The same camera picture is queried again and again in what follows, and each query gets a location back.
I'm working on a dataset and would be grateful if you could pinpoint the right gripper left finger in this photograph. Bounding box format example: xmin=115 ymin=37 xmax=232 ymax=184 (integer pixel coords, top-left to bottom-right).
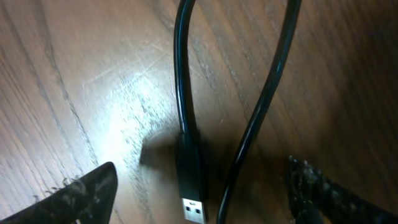
xmin=1 ymin=162 xmax=118 ymax=224

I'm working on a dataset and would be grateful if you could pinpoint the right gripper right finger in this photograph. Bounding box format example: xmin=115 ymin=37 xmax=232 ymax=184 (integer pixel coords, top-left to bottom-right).
xmin=285 ymin=156 xmax=397 ymax=224

